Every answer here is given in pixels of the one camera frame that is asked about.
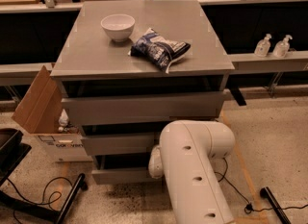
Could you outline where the grey bottom drawer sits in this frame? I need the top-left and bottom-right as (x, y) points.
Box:
(91, 153), (154, 185)

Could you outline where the grey drawer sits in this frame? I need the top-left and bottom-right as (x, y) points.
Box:
(91, 153), (154, 185)
(81, 132), (159, 156)
(62, 91), (225, 125)

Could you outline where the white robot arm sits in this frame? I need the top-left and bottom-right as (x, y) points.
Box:
(148, 120), (235, 224)

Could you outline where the grey top drawer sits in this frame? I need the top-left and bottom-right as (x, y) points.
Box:
(62, 91), (225, 125)

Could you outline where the grey drawer cabinet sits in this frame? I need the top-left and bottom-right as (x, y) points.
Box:
(52, 0), (233, 170)

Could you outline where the grey middle drawer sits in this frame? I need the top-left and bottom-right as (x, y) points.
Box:
(81, 132), (159, 156)

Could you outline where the open cardboard box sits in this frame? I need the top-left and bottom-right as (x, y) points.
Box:
(13, 66), (91, 162)

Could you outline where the blue white snack bag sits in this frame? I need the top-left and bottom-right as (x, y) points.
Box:
(128, 28), (191, 73)

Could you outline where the white ceramic bowl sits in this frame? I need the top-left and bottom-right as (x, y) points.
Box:
(101, 14), (135, 42)

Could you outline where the white bottle in box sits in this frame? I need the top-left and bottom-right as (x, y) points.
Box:
(58, 110), (69, 127)

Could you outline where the left clear pump bottle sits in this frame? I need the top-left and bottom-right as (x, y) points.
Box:
(254, 34), (271, 57)

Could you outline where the clear pump bottle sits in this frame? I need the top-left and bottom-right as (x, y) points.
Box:
(273, 35), (293, 58)
(254, 34), (271, 57)

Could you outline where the right clear pump bottle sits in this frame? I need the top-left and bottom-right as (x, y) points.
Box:
(273, 35), (293, 58)

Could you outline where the black stand leg right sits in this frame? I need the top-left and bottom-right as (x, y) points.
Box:
(260, 187), (291, 224)

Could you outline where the black bin on cart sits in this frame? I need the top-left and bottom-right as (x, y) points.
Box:
(0, 128), (23, 165)

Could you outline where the black cable left floor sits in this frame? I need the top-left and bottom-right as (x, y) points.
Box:
(6, 176), (74, 224)

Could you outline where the black cable floor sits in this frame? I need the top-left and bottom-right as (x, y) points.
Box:
(213, 157), (308, 215)
(6, 176), (74, 224)

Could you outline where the grey metal rail shelf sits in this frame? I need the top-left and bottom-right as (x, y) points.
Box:
(1, 0), (307, 87)

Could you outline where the black cable right floor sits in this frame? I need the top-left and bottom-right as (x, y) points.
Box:
(213, 157), (308, 215)

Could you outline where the black cart frame left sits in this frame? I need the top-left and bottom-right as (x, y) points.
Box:
(0, 142), (89, 224)

